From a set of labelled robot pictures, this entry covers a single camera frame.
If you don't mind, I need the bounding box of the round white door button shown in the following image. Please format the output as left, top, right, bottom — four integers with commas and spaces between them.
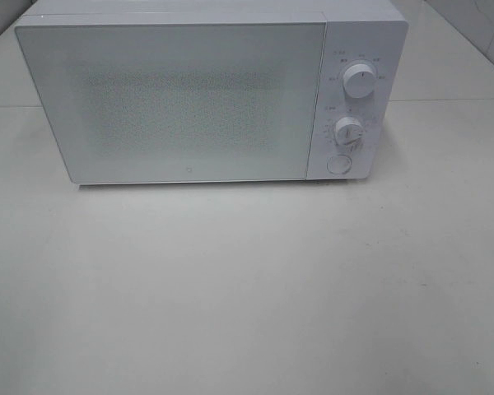
326, 155, 352, 175

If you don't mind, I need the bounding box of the white timer knob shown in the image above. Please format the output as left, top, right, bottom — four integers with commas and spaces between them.
334, 116, 365, 146

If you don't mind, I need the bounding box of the white microwave door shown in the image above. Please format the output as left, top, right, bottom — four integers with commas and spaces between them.
16, 23, 325, 184

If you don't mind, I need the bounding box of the upper white power knob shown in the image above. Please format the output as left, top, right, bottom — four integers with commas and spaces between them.
341, 60, 377, 99

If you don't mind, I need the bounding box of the white microwave oven body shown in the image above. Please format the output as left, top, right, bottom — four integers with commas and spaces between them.
15, 1, 408, 184

